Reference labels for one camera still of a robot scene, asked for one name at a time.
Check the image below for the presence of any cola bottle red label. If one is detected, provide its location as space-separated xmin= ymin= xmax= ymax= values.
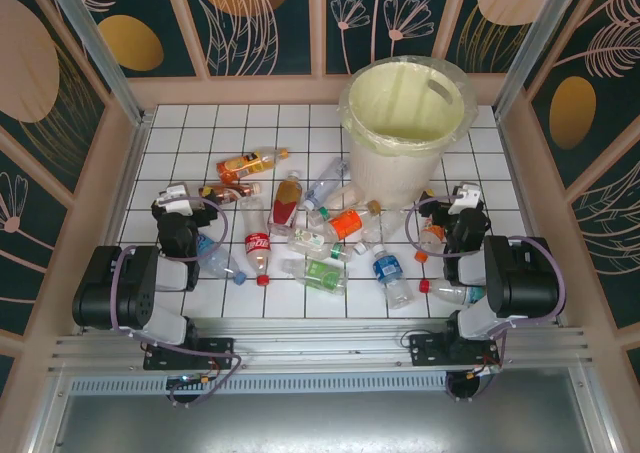
xmin=238 ymin=195 xmax=274 ymax=287

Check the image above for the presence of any water bottle blue cap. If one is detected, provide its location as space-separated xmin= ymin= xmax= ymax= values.
xmin=195 ymin=231 xmax=248 ymax=286

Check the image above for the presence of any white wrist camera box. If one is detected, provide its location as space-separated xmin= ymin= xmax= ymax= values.
xmin=151 ymin=183 xmax=191 ymax=218
xmin=448 ymin=182 xmax=485 ymax=218

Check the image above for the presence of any small connector wire bundle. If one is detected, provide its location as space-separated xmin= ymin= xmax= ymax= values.
xmin=464 ymin=360 xmax=502 ymax=382
xmin=164 ymin=370 xmax=224 ymax=392

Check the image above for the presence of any orange juice plastic bottle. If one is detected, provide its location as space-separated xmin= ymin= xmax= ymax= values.
xmin=215 ymin=146 xmax=291 ymax=185

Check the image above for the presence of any slotted grey cable duct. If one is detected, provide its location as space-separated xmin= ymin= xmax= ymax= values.
xmin=67 ymin=375 xmax=451 ymax=398

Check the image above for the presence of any brown coffee drink bottle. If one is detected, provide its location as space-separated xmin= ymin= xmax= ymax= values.
xmin=198 ymin=181 xmax=262 ymax=207

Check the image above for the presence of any clear bottle green label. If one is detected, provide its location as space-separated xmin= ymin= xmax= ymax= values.
xmin=279 ymin=256 xmax=348 ymax=298

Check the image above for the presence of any clear unlabelled bottle white cap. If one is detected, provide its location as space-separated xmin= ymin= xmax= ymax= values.
xmin=353 ymin=209 xmax=404 ymax=255

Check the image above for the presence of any cream plastic waste bin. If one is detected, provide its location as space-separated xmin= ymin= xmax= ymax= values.
xmin=339 ymin=56 xmax=479 ymax=210

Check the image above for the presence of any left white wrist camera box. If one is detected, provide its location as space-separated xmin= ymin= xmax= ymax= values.
xmin=151 ymin=183 xmax=191 ymax=218

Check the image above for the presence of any grey metal sheet panel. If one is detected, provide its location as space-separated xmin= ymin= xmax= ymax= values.
xmin=27 ymin=367 xmax=619 ymax=453

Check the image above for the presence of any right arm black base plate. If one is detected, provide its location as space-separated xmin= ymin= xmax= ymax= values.
xmin=408 ymin=331 xmax=502 ymax=370

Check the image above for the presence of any tea bottle red yellow label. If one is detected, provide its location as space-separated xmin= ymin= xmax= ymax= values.
xmin=268 ymin=169 xmax=304 ymax=238

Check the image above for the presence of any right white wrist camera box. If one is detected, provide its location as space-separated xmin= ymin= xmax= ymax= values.
xmin=448 ymin=182 xmax=485 ymax=218

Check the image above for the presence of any aluminium frame post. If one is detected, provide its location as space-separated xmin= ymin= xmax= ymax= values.
xmin=41 ymin=0 xmax=147 ymax=125
xmin=492 ymin=0 xmax=577 ymax=122

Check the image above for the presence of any clear bottle green neck band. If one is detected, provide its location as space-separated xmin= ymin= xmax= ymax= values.
xmin=306 ymin=184 xmax=372 ymax=227

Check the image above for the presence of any blue label bottle white cap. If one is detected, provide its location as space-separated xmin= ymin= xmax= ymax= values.
xmin=370 ymin=243 xmax=416 ymax=311

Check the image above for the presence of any aluminium side rail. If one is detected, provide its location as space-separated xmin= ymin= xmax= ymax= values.
xmin=493 ymin=110 xmax=542 ymax=239
xmin=97 ymin=110 xmax=154 ymax=249

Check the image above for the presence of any orange label bottle tan cap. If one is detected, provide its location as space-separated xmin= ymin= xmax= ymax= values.
xmin=323 ymin=199 xmax=383 ymax=243

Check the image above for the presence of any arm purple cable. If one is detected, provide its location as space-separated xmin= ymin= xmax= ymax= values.
xmin=110 ymin=195 xmax=244 ymax=410
xmin=404 ymin=196 xmax=569 ymax=405

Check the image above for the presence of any clear bottle white leafy label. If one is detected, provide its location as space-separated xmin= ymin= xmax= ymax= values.
xmin=286 ymin=226 xmax=355 ymax=264

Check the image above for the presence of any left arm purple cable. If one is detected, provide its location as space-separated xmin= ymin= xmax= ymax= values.
xmin=110 ymin=195 xmax=244 ymax=410

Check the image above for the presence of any aluminium front rail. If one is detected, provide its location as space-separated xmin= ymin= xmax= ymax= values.
xmin=48 ymin=316 xmax=599 ymax=375

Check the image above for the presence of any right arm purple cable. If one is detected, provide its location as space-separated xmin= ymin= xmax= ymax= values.
xmin=404 ymin=196 xmax=569 ymax=405

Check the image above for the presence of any clear bottle red cap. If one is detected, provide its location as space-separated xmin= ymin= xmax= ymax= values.
xmin=418 ymin=277 xmax=487 ymax=308

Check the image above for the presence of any clear bottle pale blue label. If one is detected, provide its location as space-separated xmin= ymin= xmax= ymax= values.
xmin=302 ymin=156 xmax=352 ymax=212

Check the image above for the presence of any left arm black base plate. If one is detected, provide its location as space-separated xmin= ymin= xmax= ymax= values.
xmin=142 ymin=336 xmax=236 ymax=372

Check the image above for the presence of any translucent plastic bin liner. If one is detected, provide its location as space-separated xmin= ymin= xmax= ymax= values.
xmin=337 ymin=55 xmax=480 ymax=157

